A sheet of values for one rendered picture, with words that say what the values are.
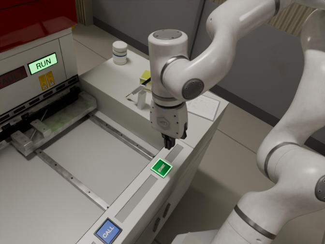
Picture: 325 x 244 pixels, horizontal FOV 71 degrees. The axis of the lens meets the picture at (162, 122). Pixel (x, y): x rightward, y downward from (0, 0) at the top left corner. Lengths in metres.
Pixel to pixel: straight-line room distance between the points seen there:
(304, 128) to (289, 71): 1.73
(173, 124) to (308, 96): 0.33
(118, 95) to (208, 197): 1.19
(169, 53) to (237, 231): 0.47
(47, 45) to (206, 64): 0.68
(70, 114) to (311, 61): 0.90
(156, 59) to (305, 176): 0.41
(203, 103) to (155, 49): 0.62
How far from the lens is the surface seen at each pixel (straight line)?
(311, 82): 0.67
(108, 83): 1.10
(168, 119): 0.58
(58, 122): 1.06
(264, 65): 2.43
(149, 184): 0.78
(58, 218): 0.90
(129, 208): 0.74
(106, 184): 0.93
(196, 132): 0.93
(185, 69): 0.44
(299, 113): 0.66
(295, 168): 0.61
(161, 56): 0.48
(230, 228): 0.69
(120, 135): 1.02
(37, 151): 1.02
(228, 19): 0.54
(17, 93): 1.00
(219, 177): 2.04
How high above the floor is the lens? 1.65
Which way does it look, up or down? 47 degrees down
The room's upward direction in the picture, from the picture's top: 12 degrees clockwise
